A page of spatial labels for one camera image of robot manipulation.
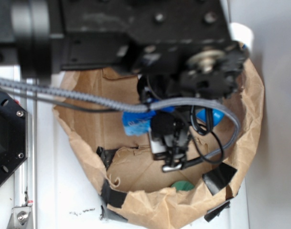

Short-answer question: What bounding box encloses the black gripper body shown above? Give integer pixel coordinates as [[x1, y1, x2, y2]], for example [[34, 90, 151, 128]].
[[149, 112, 191, 172]]

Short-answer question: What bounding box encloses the aluminium extrusion rail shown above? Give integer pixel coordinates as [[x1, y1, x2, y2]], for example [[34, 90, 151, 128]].
[[13, 65, 37, 229]]

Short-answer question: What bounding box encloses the blue plastic bottle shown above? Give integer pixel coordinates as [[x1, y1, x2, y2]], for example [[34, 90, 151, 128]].
[[196, 109, 224, 127]]

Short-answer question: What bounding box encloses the thin black cable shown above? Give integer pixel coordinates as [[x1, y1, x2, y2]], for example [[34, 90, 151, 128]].
[[0, 85, 225, 164]]

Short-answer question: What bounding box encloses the brown paper bag bin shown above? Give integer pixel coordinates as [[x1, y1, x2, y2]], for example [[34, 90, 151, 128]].
[[53, 60, 264, 229]]

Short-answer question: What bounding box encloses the grey braided cable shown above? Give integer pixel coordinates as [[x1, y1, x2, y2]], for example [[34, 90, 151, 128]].
[[0, 75, 240, 163]]

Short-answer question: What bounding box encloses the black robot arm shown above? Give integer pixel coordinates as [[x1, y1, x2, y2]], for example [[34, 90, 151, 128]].
[[0, 0, 248, 172]]

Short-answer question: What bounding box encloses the white tray lid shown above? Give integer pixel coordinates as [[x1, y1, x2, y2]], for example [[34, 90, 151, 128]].
[[36, 21, 255, 229]]

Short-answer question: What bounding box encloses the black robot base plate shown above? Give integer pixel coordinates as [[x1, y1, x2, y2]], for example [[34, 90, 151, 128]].
[[0, 88, 27, 187]]

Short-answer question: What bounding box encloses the green round object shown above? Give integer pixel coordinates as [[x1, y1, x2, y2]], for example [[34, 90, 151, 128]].
[[170, 180, 195, 192]]

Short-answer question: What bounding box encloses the metal corner bracket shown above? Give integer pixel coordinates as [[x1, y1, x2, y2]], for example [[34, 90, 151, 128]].
[[7, 206, 33, 229]]

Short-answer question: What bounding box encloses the blue sponge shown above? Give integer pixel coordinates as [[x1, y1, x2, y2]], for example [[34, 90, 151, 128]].
[[122, 106, 176, 136]]

